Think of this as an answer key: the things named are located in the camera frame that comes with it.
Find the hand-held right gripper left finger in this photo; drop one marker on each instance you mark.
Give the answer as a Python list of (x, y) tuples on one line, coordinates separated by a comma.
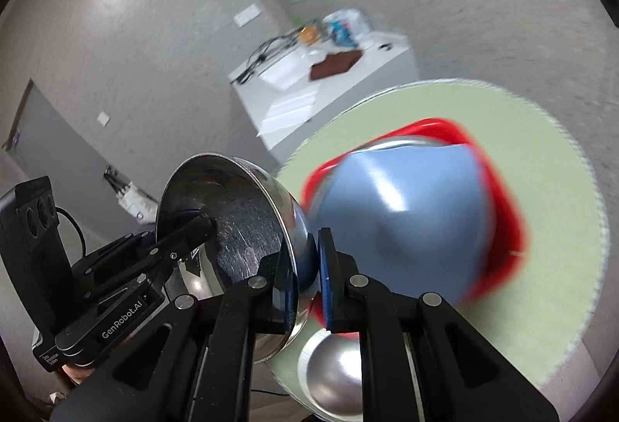
[(289, 306)]

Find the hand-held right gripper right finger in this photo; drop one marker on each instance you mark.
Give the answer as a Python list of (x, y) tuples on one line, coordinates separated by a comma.
[(325, 279)]

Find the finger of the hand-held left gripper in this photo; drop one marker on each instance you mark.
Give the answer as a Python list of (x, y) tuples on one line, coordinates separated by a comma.
[(121, 252), (188, 233)]

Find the large stainless steel bowl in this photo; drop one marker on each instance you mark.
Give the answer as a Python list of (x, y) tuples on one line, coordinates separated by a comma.
[(242, 218)]

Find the blue plastic bowl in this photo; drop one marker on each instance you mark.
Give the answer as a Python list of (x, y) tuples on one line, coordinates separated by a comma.
[(411, 228)]

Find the red plastic tray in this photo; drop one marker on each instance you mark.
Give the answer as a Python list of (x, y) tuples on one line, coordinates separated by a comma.
[(503, 228)]

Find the white device with tripod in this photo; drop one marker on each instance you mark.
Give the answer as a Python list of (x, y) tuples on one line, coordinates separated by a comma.
[(135, 199)]

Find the small stainless steel bowl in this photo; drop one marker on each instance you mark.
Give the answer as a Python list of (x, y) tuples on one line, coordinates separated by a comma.
[(333, 378)]

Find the grey door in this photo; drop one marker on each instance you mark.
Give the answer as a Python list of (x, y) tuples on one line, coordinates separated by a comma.
[(58, 146)]

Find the white paper sheets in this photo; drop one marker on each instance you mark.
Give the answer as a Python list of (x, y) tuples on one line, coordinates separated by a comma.
[(290, 110)]

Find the white table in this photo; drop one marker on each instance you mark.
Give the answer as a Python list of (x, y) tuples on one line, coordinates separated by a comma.
[(367, 73)]

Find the brown cloth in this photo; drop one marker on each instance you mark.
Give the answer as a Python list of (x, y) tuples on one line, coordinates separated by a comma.
[(333, 65)]

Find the orange round object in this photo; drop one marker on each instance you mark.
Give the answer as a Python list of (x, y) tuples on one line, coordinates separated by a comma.
[(307, 34)]

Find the green round table mat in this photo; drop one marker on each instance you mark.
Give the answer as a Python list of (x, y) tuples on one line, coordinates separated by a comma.
[(537, 151)]

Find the clear plastic bag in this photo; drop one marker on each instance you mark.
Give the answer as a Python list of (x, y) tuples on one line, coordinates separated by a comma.
[(346, 26)]

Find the white wall plate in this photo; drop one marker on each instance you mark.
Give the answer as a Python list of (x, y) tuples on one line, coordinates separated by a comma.
[(103, 118), (246, 15)]

